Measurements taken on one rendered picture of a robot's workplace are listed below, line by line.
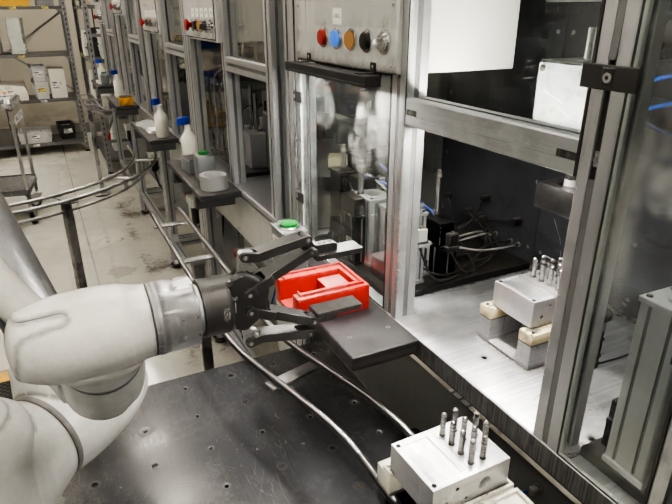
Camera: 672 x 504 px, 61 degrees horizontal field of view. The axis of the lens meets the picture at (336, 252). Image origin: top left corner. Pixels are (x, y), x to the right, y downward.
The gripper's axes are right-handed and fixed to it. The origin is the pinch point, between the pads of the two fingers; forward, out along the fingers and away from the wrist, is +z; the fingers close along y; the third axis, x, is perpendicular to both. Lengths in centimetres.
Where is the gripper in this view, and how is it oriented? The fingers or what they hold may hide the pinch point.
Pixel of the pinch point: (341, 278)
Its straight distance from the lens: 80.3
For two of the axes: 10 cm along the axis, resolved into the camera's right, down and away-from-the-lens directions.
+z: 8.9, -1.7, 4.1
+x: -4.5, -3.5, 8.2
